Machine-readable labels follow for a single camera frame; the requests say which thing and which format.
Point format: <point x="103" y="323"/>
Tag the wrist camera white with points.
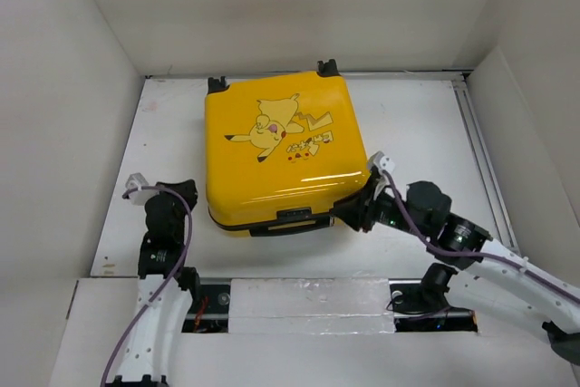
<point x="380" y="166"/>
<point x="136" y="191"/>

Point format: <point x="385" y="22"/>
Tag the white foam board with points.
<point x="337" y="306"/>

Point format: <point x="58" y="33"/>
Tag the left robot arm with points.
<point x="166" y="288"/>

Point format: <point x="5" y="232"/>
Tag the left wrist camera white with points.
<point x="136" y="191"/>

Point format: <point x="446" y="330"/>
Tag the yellow hard-shell suitcase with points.
<point x="280" y="151"/>

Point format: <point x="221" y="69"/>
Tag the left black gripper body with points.
<point x="182" y="211"/>

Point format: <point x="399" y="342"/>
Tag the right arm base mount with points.
<point x="420" y="305"/>

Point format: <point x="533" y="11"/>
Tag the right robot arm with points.
<point x="472" y="269"/>

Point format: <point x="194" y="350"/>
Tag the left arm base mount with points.
<point x="209" y="314"/>

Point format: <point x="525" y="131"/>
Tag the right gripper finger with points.
<point x="356" y="217"/>
<point x="374" y="186"/>

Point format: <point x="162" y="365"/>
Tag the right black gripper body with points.
<point x="388" y="211"/>

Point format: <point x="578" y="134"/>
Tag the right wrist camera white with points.
<point x="380" y="166"/>

